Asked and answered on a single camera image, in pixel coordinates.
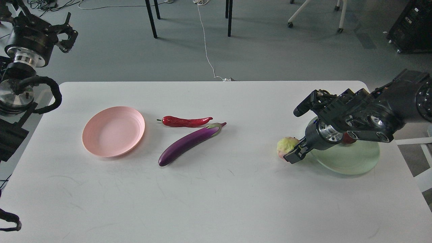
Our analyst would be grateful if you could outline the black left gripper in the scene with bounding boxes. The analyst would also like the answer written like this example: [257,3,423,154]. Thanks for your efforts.
[3,0,78,68]

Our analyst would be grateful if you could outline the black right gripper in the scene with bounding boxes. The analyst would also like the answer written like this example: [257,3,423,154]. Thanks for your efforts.
[283,89,372,164]

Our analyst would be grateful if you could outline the green yellow guava fruit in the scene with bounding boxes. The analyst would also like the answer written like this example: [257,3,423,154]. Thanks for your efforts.
[276,137,300,159]

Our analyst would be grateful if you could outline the red pomegranate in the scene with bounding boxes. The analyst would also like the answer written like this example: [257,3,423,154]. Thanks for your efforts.
[341,132,357,144]

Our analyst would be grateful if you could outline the purple eggplant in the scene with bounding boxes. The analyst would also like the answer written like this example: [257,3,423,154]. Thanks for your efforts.
[158,123,227,167]

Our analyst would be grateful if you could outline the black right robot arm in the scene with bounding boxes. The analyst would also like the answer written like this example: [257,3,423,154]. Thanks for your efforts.
[283,69,431,164]

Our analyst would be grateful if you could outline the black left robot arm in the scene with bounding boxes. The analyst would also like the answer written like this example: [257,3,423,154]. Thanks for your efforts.
[0,0,78,162]

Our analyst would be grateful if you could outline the light green plastic plate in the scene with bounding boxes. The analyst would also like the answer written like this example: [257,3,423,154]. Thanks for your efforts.
[306,135,380,175]

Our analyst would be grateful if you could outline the black table legs left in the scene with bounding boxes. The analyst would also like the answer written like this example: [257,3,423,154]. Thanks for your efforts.
[145,0,161,39]

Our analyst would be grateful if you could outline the black table legs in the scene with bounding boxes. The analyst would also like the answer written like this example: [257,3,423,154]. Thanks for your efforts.
[225,0,233,37]
[145,0,161,39]

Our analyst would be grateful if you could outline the white office chair base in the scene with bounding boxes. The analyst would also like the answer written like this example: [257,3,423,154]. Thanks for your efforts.
[288,0,348,33]

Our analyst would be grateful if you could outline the pink plastic plate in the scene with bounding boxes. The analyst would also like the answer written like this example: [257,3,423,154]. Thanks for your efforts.
[82,106,145,158]

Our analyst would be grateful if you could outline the red chili pepper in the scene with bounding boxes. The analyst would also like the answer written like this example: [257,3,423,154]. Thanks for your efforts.
[157,116,213,128]

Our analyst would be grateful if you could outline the black equipment case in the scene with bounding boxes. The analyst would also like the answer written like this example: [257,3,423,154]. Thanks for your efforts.
[387,0,432,53]

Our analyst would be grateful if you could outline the black table legs middle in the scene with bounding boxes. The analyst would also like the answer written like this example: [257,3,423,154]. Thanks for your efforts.
[225,0,233,37]

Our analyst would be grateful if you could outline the black cable bundle on floor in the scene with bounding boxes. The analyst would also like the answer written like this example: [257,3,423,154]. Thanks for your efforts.
[27,0,81,11]

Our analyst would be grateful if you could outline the white floor cable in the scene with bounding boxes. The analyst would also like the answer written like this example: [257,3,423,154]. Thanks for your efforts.
[192,0,233,82]

